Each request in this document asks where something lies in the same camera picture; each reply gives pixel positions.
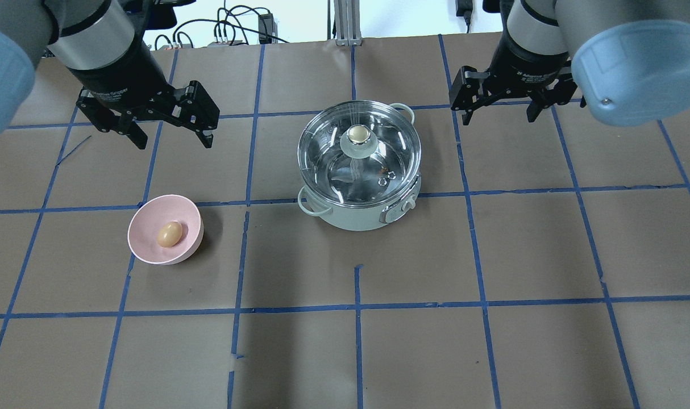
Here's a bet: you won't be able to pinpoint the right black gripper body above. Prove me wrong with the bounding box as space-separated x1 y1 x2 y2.
450 48 578 111

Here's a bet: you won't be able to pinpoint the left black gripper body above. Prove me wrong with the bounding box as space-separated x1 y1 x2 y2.
76 54 219 132

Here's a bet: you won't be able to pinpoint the brown egg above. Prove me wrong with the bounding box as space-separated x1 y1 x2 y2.
156 221 184 248

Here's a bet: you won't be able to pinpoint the glass pot lid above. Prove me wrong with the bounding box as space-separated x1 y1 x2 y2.
297 100 421 208

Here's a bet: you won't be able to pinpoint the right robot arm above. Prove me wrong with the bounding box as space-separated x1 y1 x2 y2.
449 1 690 127

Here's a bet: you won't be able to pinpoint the mint green electric pot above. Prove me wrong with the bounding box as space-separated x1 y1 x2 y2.
297 100 422 231

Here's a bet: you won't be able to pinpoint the black power adapter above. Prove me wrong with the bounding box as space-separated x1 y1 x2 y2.
456 0 474 20

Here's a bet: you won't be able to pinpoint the pink bowl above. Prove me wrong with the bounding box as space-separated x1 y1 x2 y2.
127 194 204 266

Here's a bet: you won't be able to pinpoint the black cable bundle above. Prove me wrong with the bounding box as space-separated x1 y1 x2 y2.
153 5 292 52

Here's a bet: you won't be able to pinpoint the aluminium frame post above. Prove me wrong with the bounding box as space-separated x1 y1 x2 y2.
330 1 363 47

